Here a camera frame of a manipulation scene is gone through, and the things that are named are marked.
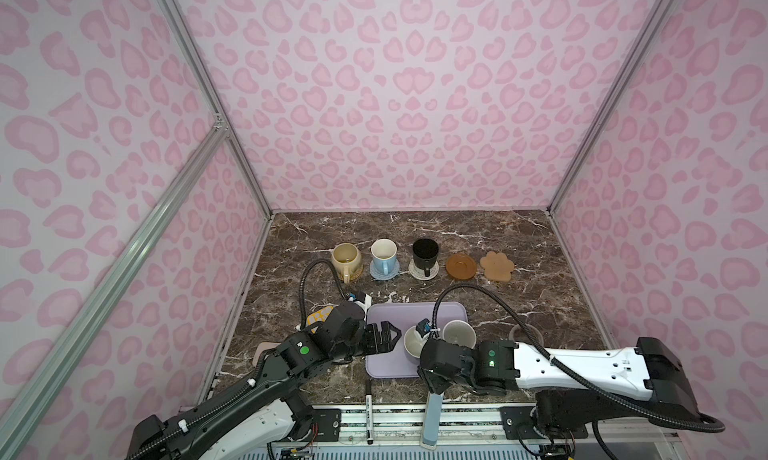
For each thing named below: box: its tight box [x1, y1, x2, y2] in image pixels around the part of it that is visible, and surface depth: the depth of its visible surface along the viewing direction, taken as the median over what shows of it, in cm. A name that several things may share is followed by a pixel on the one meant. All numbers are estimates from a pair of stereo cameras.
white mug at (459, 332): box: [442, 319, 477, 349], surface depth 82 cm
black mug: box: [412, 238, 440, 277], surface depth 97 cm
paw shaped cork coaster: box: [480, 251, 514, 283], surface depth 105 cm
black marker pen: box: [365, 380, 373, 445], surface depth 76 cm
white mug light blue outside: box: [371, 238, 397, 276], surface depth 99 cm
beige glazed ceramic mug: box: [331, 242, 361, 284], surface depth 97 cm
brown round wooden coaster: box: [446, 253, 477, 280], surface depth 106 cm
